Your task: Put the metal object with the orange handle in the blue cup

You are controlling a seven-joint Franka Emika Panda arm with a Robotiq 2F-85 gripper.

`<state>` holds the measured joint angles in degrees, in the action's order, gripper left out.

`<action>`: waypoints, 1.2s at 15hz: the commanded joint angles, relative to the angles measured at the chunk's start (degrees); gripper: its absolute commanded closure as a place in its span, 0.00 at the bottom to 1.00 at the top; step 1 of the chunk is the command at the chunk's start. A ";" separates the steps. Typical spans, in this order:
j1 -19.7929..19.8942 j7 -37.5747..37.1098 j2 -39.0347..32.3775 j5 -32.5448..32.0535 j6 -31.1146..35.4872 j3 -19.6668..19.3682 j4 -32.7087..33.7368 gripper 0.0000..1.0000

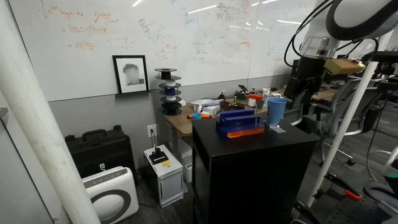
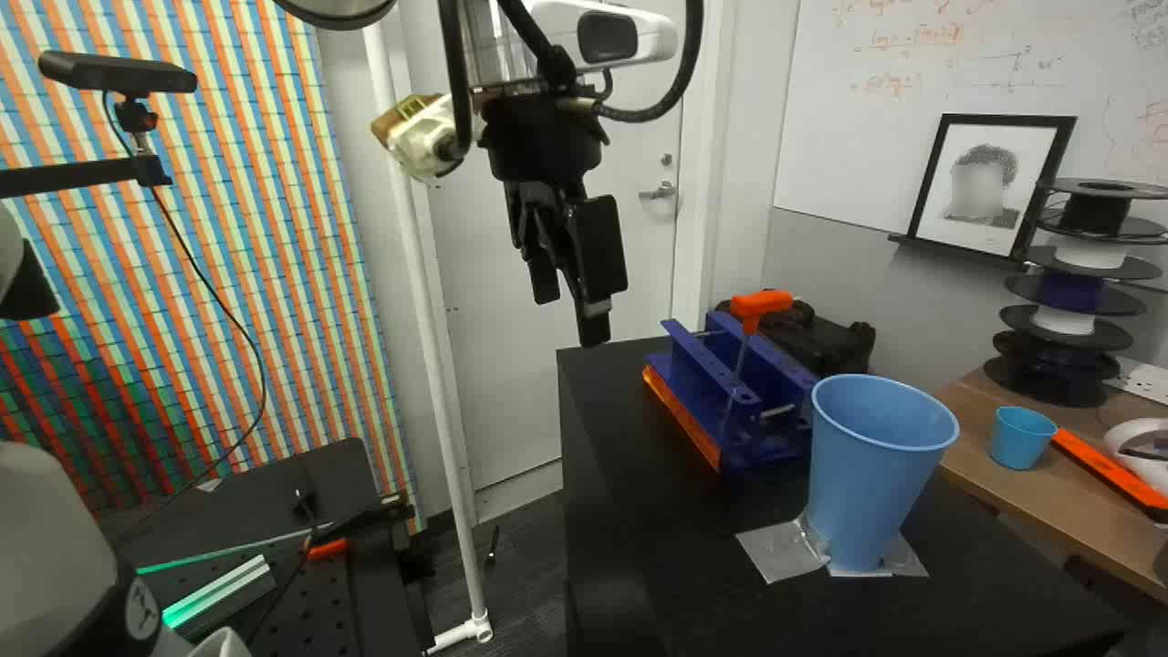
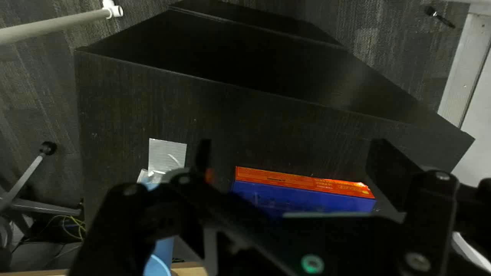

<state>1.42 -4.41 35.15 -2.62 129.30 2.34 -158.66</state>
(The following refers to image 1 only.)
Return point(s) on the blue plastic cup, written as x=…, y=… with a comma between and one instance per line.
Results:
x=276, y=111

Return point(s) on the white cardboard boxes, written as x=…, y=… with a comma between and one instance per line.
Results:
x=205, y=106

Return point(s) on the orange flat item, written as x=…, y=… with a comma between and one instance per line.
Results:
x=203, y=116

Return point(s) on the small white bottle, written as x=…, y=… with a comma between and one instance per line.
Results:
x=251, y=103

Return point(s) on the thick white diagonal pole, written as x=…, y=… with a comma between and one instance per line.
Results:
x=37, y=120

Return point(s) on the large wall whiteboard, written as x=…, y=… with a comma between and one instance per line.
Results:
x=82, y=70

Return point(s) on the yellowish wrist camera box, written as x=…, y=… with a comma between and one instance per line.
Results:
x=342, y=66

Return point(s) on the black hard carrying case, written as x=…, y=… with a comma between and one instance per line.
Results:
x=100, y=151

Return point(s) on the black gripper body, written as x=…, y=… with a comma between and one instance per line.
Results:
x=311, y=75

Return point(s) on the stack of filament spools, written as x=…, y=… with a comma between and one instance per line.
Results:
x=169, y=94

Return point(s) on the white wall outlet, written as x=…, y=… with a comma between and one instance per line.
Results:
x=152, y=130

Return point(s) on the black camera mount on pole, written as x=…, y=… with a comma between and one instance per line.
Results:
x=381, y=57

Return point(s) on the grey mesh office chair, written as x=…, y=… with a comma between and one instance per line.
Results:
x=292, y=89

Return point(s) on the framed black-and-white portrait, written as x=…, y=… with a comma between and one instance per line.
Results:
x=131, y=74

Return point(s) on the grey office chair with armrests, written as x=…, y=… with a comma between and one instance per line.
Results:
x=331, y=116

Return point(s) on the thin white tripod pole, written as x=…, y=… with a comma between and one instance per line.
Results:
x=343, y=125

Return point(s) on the blue rack with orange base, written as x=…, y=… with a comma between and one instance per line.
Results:
x=239, y=122

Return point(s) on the wooden desk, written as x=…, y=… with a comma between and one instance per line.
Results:
x=180, y=122

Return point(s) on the white box-shaped device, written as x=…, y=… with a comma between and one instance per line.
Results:
x=168, y=182

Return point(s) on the white air purifier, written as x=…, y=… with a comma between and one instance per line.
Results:
x=112, y=195

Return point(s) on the black cabinet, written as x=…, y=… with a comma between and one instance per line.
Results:
x=249, y=175

